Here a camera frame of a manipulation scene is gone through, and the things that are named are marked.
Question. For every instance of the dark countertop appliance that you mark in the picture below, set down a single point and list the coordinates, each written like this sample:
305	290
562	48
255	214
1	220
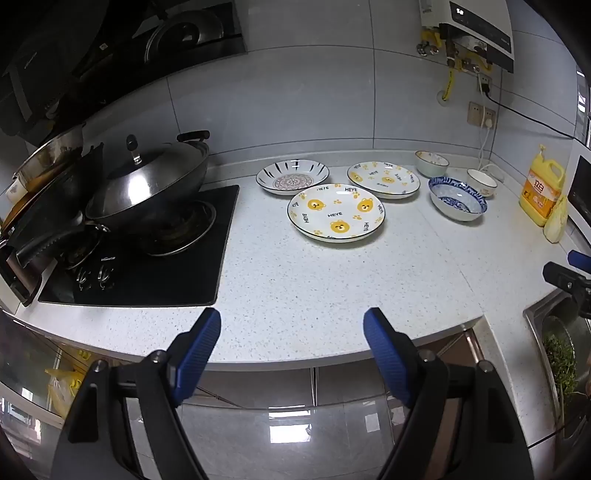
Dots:
582	189

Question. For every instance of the striped patterned plate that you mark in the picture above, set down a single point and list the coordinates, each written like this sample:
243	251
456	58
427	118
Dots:
293	177

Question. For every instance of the white bowl with gold rim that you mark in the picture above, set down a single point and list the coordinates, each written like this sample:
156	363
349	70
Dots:
482	185

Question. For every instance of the white water heater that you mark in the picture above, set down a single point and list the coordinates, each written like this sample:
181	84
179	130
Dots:
489	32

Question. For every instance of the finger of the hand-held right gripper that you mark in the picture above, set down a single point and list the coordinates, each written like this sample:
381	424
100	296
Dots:
561	277
580	261

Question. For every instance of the blue patterned bowl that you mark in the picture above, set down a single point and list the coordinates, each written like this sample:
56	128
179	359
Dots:
457	204

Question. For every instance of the stainless steel pot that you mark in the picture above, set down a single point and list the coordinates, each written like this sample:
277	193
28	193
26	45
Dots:
46	157

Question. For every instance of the steel wok lid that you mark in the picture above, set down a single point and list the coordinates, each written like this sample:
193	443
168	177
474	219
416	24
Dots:
138	180

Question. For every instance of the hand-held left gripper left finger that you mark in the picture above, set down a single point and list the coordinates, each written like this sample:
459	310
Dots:
199	348

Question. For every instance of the bear print plate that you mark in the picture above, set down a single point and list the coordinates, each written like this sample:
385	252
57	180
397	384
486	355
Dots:
336	212
383	178

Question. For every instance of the green leafy vegetables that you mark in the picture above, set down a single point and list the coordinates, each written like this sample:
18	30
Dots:
561	364

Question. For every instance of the steel sink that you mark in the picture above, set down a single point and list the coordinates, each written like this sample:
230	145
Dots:
535	323

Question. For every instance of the black wok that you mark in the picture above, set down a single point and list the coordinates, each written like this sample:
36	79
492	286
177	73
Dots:
154	218

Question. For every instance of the wall socket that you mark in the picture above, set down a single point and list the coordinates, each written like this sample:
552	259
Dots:
475	113

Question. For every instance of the pale green ribbed bowl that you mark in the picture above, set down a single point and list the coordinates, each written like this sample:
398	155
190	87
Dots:
431	167

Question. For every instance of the kitchen base cabinet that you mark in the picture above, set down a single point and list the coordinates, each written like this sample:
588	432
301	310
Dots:
277	383

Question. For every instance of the yellow detergent bottle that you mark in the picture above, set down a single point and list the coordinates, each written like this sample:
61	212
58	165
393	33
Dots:
540	194

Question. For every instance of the black range hood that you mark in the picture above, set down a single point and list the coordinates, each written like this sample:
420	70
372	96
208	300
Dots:
46	55

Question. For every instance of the black frying pan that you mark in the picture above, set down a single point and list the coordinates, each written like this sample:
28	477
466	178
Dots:
51	217

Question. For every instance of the black glass gas stove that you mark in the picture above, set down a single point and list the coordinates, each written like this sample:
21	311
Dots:
152	286

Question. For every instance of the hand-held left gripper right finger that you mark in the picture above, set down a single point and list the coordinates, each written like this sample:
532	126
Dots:
387	355

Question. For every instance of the napa cabbage piece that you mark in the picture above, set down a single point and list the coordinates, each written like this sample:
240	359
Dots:
556	224

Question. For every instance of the yellow plastic bag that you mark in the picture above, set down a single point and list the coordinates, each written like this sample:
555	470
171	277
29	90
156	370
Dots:
62	387

